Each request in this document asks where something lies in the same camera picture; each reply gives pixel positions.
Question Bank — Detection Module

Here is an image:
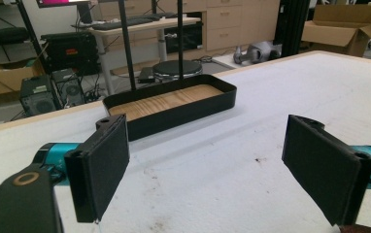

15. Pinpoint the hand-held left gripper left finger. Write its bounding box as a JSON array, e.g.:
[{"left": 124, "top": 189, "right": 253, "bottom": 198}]
[{"left": 32, "top": 113, "right": 131, "bottom": 224}]

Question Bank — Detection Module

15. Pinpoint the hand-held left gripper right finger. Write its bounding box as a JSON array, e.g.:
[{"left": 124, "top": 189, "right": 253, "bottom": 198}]
[{"left": 281, "top": 114, "right": 371, "bottom": 226}]

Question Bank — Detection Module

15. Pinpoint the black stand with wooden tray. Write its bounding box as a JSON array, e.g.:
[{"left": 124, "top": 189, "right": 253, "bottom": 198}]
[{"left": 102, "top": 0, "right": 238, "bottom": 142}]

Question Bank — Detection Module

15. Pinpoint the flat black box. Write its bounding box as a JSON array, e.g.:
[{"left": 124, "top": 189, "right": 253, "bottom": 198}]
[{"left": 137, "top": 66, "right": 156, "bottom": 84}]

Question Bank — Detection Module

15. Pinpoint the round black stool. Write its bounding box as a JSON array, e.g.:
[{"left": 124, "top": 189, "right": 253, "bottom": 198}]
[{"left": 152, "top": 59, "right": 204, "bottom": 83}]

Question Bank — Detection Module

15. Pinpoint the black equipment case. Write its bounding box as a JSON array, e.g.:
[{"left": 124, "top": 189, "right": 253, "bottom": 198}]
[{"left": 40, "top": 31, "right": 101, "bottom": 78}]

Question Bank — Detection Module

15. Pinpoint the grey plastic device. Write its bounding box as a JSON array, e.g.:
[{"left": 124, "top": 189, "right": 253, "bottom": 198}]
[{"left": 233, "top": 41, "right": 283, "bottom": 65}]

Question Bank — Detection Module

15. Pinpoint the flattened cardboard box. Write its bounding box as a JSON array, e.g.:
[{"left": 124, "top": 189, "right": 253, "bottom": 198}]
[{"left": 0, "top": 58, "right": 46, "bottom": 99}]

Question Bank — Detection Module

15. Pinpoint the open cardboard box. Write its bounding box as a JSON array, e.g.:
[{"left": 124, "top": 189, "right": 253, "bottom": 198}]
[{"left": 300, "top": 4, "right": 371, "bottom": 58}]

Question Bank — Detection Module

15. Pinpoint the black metal column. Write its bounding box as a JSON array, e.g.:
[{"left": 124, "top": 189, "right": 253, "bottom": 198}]
[{"left": 273, "top": 0, "right": 312, "bottom": 58}]

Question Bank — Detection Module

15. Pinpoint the black keyboard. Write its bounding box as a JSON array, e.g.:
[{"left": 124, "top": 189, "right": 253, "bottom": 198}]
[{"left": 90, "top": 17, "right": 154, "bottom": 32}]

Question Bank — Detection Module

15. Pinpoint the white desk with light top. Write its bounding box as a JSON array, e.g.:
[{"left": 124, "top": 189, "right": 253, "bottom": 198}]
[{"left": 87, "top": 16, "right": 203, "bottom": 95}]

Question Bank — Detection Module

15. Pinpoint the black slanted stand pole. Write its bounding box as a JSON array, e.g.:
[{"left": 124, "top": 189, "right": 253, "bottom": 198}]
[{"left": 14, "top": 0, "right": 63, "bottom": 111}]

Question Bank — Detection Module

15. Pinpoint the black bag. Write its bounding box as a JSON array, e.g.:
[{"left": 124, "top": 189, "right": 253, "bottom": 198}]
[{"left": 0, "top": 26, "right": 31, "bottom": 46}]

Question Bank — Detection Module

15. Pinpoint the light wooden drawer cabinet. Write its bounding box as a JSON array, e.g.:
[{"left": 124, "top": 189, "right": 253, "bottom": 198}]
[{"left": 90, "top": 0, "right": 283, "bottom": 54}]

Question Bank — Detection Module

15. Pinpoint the computer monitor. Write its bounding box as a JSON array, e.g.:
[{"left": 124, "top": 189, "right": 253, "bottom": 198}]
[{"left": 36, "top": 0, "right": 94, "bottom": 24}]

